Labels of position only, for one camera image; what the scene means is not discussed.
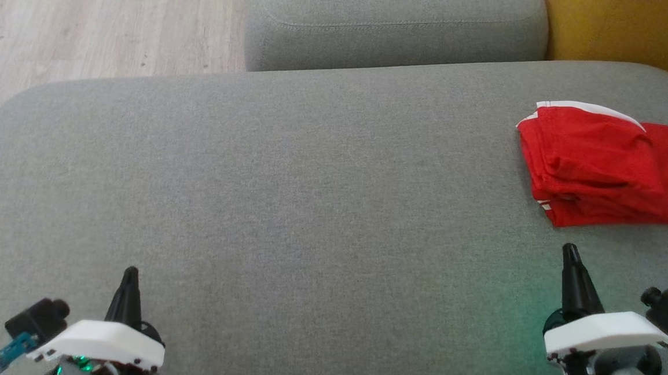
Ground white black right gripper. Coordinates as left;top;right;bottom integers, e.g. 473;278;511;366
540;242;668;375

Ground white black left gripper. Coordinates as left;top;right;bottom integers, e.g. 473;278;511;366
24;260;170;375

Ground red shorts with white stripe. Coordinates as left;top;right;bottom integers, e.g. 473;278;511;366
511;97;661;211

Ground grey sofa seat cushion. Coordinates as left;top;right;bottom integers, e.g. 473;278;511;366
0;24;668;375

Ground yellow cushion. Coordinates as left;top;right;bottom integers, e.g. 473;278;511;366
538;0;668;90

